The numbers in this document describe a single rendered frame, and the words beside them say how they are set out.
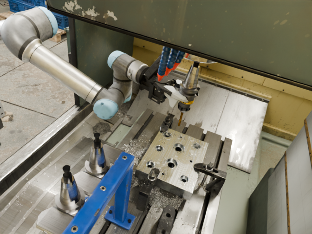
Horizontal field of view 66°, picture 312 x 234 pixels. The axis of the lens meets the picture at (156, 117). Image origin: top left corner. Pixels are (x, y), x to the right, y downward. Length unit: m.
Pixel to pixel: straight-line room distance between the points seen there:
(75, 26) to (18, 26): 0.40
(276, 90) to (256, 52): 1.52
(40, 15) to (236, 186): 1.28
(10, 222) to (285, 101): 1.72
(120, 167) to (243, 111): 1.29
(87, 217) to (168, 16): 0.42
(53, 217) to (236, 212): 1.03
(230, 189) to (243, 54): 1.21
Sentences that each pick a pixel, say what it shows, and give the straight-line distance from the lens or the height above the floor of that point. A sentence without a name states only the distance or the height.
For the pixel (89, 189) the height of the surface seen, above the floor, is 1.22.
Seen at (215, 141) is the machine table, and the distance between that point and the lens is 1.29.
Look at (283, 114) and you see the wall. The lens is 1.96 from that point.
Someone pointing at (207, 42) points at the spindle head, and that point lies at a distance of 0.34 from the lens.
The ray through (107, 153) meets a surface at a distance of 0.69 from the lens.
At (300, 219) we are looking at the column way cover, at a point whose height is 1.14.
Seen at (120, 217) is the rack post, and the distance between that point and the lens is 0.89.
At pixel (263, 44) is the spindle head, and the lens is 0.33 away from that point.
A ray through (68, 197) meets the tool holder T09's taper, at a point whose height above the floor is 1.25.
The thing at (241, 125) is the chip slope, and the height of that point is 0.75.
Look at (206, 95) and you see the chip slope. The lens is 1.80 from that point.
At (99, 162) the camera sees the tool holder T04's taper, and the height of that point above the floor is 1.25.
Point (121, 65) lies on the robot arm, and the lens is 0.89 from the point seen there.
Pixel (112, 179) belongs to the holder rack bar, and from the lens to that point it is 0.62.
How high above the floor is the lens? 1.73
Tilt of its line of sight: 39 degrees down
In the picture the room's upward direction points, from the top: 11 degrees clockwise
